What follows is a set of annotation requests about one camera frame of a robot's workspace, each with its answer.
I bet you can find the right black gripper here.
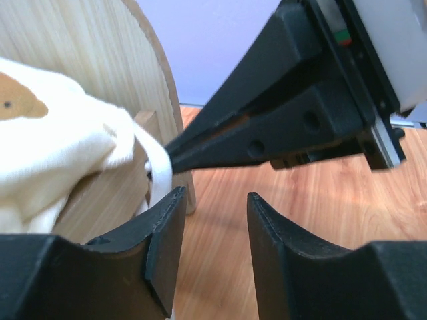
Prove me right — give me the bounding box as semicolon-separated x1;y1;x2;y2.
167;1;406;174

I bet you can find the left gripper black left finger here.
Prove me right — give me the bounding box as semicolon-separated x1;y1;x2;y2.
1;187;187;319

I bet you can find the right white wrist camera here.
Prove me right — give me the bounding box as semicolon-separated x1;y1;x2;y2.
354;0;426;112

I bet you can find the wooden pet bed frame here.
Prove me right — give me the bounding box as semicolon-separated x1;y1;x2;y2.
1;1;193;243

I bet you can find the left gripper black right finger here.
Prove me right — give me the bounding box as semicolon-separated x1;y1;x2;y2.
247;193;426;319

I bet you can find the large bear print cushion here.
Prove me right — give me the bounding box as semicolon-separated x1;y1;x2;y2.
1;58;173;234

